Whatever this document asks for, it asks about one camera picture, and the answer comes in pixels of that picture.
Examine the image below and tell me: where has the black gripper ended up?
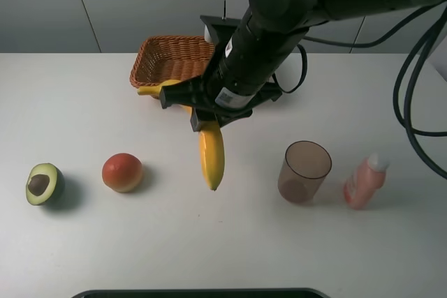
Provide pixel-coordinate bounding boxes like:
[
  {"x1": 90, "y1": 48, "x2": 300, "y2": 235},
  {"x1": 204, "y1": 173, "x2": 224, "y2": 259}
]
[{"x1": 159, "y1": 41, "x2": 292, "y2": 132}]

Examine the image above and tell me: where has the yellow banana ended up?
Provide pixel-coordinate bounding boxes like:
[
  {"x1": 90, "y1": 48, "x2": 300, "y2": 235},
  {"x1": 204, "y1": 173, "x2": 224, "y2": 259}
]
[{"x1": 137, "y1": 79, "x2": 225, "y2": 191}]

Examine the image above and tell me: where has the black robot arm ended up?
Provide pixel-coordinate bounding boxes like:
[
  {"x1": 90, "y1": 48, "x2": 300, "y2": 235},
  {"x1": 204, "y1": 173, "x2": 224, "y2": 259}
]
[{"x1": 159, "y1": 0, "x2": 444, "y2": 131}]

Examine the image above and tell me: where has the brown wicker basket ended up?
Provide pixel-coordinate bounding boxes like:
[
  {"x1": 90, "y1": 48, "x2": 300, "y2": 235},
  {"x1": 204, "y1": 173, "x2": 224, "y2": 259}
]
[{"x1": 130, "y1": 36, "x2": 214, "y2": 98}]

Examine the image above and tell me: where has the red orange round fruit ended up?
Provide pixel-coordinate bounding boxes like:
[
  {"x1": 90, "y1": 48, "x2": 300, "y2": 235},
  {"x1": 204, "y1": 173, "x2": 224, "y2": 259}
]
[{"x1": 101, "y1": 153, "x2": 143, "y2": 193}]

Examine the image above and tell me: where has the brown translucent plastic cup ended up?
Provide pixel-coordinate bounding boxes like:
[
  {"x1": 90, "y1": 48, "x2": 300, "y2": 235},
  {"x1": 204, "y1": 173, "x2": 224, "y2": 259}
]
[{"x1": 277, "y1": 140, "x2": 332, "y2": 204}]

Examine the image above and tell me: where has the pink bottle white cap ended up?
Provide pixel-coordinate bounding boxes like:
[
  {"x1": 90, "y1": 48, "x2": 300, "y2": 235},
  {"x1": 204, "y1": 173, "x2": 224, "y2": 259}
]
[{"x1": 343, "y1": 153, "x2": 390, "y2": 210}]

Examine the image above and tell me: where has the halved green avocado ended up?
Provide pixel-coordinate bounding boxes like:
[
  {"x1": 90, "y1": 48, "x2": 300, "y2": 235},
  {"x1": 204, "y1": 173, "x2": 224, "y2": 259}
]
[{"x1": 25, "y1": 163, "x2": 65, "y2": 206}]

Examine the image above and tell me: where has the black tray edge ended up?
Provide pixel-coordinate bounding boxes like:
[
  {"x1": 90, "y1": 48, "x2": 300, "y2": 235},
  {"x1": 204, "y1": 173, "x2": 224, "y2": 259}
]
[{"x1": 74, "y1": 288, "x2": 328, "y2": 298}]

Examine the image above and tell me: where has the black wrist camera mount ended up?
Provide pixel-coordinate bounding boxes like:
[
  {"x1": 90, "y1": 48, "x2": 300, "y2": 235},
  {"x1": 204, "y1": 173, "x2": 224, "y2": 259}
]
[{"x1": 200, "y1": 15, "x2": 240, "y2": 45}]

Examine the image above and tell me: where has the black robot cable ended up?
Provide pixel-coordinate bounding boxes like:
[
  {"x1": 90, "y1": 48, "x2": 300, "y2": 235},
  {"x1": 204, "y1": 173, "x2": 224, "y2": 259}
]
[{"x1": 272, "y1": 0, "x2": 447, "y2": 187}]

